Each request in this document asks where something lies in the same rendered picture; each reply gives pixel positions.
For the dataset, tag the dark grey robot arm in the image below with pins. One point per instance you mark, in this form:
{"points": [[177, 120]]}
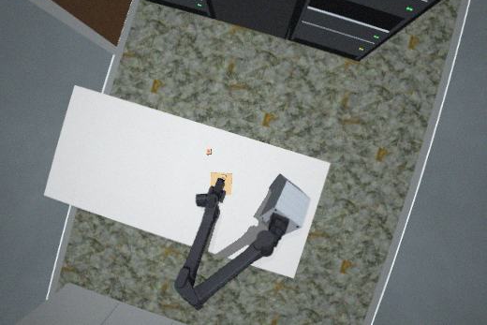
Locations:
{"points": [[252, 253]]}

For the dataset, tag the tan mat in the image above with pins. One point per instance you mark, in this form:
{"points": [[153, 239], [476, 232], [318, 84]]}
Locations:
{"points": [[227, 184]]}

